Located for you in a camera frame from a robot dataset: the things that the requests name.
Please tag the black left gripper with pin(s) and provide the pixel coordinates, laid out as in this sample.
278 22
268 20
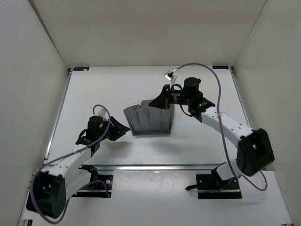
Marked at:
118 129

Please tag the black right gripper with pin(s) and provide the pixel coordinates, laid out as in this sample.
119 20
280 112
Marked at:
163 101

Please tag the grey pleated skirt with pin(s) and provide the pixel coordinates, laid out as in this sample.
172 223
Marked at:
144 120

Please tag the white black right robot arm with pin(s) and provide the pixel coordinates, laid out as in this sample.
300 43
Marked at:
254 150

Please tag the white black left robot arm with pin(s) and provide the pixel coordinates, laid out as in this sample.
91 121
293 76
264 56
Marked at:
59 180

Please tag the blue label sticker right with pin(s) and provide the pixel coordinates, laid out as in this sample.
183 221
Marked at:
220 67

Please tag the blue label sticker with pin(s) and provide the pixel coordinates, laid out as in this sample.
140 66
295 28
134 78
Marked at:
220 67
80 68

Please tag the blue label sticker left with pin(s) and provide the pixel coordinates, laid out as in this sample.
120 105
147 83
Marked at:
80 68

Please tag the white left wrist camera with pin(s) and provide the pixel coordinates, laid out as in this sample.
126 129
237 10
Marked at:
103 113

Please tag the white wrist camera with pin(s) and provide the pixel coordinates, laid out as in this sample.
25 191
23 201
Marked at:
171 76
103 113

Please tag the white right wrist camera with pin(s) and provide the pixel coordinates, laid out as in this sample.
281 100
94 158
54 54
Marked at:
171 76

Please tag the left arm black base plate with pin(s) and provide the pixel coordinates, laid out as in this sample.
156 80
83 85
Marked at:
98 189

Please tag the aluminium table edge rail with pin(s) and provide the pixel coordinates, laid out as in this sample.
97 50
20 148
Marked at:
160 167

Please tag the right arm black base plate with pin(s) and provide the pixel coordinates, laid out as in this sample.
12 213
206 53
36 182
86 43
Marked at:
209 188

